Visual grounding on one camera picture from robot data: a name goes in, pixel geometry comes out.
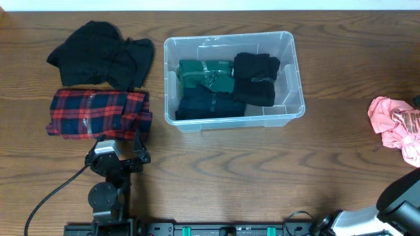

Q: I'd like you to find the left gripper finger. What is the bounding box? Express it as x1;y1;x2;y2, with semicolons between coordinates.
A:
133;129;148;157
94;135;106;148

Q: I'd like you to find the pink shirt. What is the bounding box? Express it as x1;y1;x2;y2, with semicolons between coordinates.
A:
367;96;419;167

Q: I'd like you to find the dark navy garment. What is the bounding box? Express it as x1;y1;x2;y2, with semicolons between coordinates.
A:
175;85;246;120

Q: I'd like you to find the dark green garment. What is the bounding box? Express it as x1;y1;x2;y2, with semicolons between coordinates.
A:
178;60;235;93

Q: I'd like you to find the black taped garment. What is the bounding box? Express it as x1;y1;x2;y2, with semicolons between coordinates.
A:
232;52;280;107

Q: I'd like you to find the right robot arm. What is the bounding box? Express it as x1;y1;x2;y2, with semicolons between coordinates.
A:
311;96;419;236

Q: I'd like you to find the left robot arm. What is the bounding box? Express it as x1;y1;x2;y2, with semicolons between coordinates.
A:
85;130;151;235

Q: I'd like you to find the red navy plaid shirt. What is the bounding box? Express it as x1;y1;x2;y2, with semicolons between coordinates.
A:
46;88;152;141

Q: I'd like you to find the black crumpled garment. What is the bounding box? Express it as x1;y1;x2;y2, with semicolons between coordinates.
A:
47;21;154;92

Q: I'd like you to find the clear plastic storage bin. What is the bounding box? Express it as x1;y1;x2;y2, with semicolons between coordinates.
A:
163;31;306;132

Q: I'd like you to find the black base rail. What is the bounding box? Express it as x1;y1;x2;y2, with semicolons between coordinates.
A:
63;221;322;236

